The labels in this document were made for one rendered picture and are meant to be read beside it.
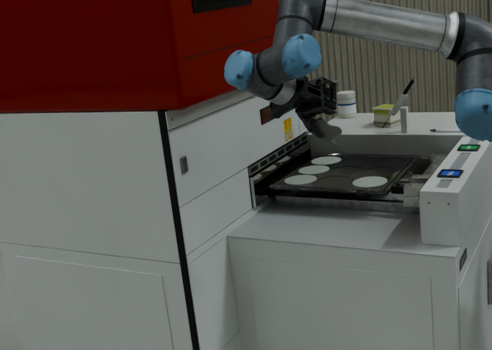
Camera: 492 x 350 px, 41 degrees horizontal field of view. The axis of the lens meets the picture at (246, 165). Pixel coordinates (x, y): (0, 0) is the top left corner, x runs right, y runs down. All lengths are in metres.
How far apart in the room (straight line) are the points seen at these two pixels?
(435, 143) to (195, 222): 0.88
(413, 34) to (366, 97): 3.75
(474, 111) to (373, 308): 0.66
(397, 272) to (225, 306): 0.51
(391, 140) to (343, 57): 2.93
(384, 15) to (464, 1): 3.50
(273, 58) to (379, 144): 1.03
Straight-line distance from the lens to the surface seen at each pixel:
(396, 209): 1.92
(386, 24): 1.35
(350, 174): 2.03
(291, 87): 1.38
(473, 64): 1.35
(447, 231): 1.68
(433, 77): 4.94
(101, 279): 1.91
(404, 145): 2.22
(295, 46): 1.24
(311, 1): 1.33
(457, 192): 1.64
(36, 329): 2.20
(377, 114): 2.34
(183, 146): 1.65
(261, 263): 1.83
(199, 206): 1.72
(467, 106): 1.31
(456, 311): 1.70
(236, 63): 1.32
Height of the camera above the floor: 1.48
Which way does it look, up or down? 15 degrees down
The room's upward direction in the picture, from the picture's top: 7 degrees counter-clockwise
